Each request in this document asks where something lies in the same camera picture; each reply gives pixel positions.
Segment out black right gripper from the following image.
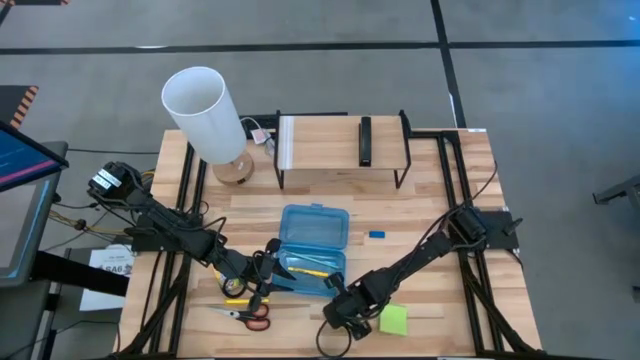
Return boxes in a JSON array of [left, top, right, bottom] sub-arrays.
[[322, 272, 381, 342]]

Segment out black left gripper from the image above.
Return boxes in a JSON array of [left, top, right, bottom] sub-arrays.
[[224, 252, 297, 299]]

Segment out green sticky note pad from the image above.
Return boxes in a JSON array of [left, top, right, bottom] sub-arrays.
[[378, 302, 409, 337]]

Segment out red handled scissors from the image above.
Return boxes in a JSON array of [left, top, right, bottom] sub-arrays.
[[207, 302, 272, 333]]

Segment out teal pen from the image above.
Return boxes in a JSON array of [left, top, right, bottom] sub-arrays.
[[284, 249, 341, 269]]

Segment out blue translucent pencil case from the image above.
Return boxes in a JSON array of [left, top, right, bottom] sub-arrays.
[[272, 202, 350, 298]]

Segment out black power strip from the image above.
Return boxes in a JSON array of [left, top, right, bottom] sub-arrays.
[[239, 112, 279, 141]]

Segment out white printed paper sheet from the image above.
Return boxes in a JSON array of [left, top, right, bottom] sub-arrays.
[[78, 243, 136, 312]]

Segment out white shade wooden base lamp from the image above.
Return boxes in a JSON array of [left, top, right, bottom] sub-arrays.
[[160, 65, 256, 187]]

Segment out black display stand bar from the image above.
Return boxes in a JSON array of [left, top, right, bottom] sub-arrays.
[[29, 249, 131, 297]]

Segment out grey tilted display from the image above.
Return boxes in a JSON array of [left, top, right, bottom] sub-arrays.
[[0, 172, 64, 290]]

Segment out dark screen with blue lines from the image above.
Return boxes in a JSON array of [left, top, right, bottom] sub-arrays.
[[0, 120, 70, 193]]

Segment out dark metal stand leg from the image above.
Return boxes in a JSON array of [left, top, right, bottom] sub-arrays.
[[592, 174, 640, 206]]

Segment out black orange striped mat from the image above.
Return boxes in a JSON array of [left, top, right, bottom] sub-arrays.
[[0, 84, 40, 130], [0, 0, 71, 7]]

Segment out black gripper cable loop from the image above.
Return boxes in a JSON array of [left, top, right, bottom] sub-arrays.
[[222, 277, 249, 300], [315, 319, 354, 359]]

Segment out wooden shelf riser black frame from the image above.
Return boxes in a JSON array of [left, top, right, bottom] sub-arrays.
[[273, 109, 413, 191]]

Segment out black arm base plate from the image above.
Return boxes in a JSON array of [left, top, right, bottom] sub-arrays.
[[479, 209, 525, 252]]

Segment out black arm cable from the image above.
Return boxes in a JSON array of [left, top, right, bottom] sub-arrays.
[[467, 159, 500, 206]]

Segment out yellow cable bundle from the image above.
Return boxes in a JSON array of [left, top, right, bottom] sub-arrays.
[[48, 208, 132, 237]]

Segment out black floor cable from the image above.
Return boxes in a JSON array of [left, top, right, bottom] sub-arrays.
[[67, 146, 161, 156]]

